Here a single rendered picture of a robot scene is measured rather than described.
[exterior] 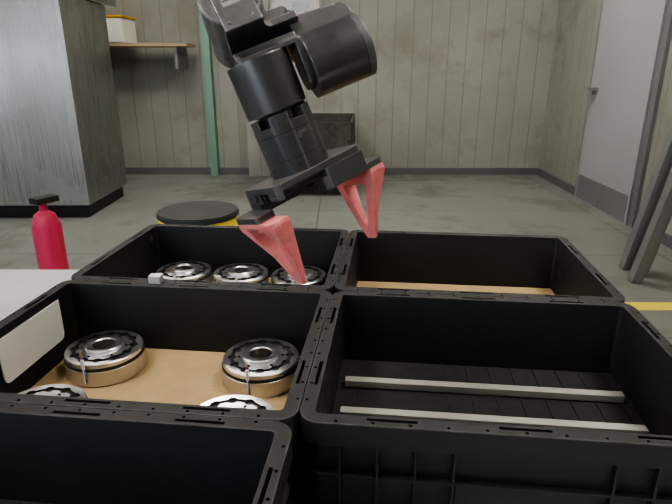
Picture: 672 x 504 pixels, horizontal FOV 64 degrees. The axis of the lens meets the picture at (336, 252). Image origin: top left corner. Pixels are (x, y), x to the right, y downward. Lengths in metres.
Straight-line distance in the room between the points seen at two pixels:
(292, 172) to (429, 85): 6.07
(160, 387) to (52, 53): 4.34
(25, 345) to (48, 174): 4.35
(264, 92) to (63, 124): 4.53
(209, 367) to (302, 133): 0.41
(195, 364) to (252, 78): 0.45
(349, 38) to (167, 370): 0.51
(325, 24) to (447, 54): 6.06
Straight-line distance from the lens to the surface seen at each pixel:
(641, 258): 3.66
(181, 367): 0.80
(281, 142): 0.49
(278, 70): 0.49
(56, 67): 4.96
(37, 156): 5.13
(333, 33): 0.51
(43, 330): 0.83
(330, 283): 0.78
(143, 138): 6.91
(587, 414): 0.75
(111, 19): 6.43
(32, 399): 0.60
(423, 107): 6.54
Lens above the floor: 1.23
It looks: 19 degrees down
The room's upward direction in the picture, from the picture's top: straight up
